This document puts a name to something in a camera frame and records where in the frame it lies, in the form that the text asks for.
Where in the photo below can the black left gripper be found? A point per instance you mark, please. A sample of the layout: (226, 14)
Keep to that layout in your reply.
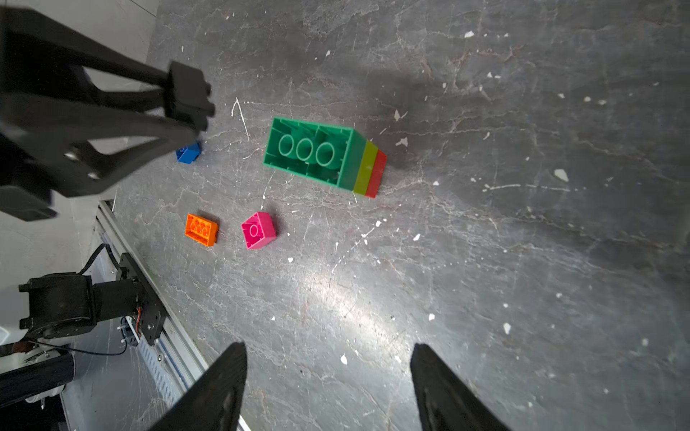
(78, 148)

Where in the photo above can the dark green lego brick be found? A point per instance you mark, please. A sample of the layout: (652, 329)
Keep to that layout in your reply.
(329, 154)

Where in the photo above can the aluminium front rail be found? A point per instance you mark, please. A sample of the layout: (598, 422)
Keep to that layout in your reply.
(174, 362)

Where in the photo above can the orange lego brick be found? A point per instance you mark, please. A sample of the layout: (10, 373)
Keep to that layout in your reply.
(201, 230)

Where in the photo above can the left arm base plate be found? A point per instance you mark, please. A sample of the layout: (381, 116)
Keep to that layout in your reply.
(151, 311)

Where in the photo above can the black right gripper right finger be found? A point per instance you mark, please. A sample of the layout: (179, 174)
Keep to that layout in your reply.
(444, 401)

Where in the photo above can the red lego brick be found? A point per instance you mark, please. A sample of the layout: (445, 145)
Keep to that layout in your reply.
(377, 174)

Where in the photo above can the black lego brick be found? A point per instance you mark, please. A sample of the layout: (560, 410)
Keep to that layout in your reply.
(187, 96)

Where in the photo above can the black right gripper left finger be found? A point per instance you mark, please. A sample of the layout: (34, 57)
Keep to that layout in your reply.
(215, 400)

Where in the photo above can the blue lego brick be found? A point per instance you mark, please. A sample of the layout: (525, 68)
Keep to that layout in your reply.
(188, 154)

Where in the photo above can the lime green long lego brick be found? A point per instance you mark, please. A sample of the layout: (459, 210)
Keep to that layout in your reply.
(366, 168)

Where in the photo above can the magenta lego brick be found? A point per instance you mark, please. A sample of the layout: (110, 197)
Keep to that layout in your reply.
(258, 231)

